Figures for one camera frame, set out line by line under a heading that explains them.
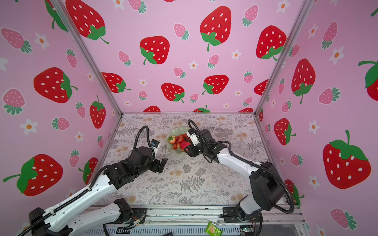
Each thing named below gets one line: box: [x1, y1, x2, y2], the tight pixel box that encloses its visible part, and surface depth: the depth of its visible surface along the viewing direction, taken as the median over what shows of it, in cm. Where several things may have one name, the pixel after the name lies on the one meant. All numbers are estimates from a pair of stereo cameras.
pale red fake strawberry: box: [167, 135, 176, 145], surface depth 97 cm
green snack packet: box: [205, 221, 224, 236], surface depth 70 cm
